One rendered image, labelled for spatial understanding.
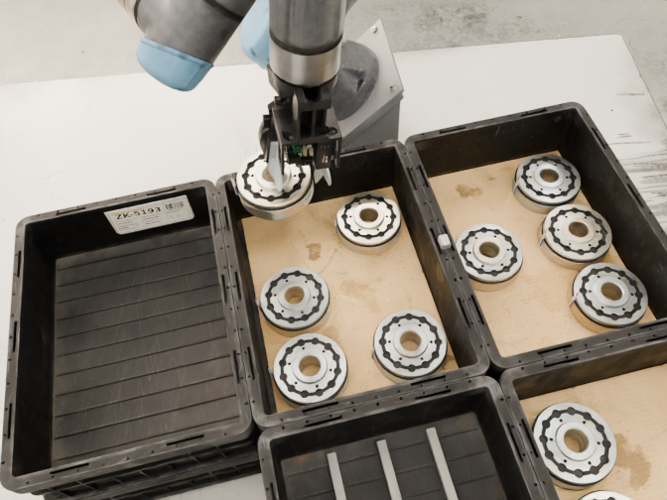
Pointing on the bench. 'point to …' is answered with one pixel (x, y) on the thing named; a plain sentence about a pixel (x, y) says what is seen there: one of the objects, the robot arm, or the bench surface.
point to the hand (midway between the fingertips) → (297, 174)
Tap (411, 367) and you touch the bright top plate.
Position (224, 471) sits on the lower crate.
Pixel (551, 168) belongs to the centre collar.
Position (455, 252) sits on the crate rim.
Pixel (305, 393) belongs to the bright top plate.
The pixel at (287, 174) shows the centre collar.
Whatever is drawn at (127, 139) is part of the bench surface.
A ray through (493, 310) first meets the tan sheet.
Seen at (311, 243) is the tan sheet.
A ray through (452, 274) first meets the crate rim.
